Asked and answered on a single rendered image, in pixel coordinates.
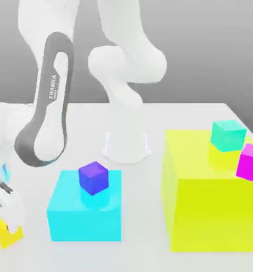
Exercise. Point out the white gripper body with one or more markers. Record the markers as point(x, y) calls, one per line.
point(12, 209)

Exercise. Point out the small yellow cube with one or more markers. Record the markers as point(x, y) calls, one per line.
point(3, 239)

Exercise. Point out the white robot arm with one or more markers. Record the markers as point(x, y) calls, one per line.
point(126, 63)

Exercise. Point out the small blue cube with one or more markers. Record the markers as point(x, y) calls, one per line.
point(93, 178)

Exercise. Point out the small teal cube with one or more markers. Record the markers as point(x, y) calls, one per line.
point(227, 136)

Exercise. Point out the small magenta cube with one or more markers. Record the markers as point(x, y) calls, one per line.
point(250, 167)

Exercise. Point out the large cyan box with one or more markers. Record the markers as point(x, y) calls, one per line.
point(84, 223)

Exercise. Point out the large yellow-green box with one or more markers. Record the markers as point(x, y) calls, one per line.
point(213, 214)

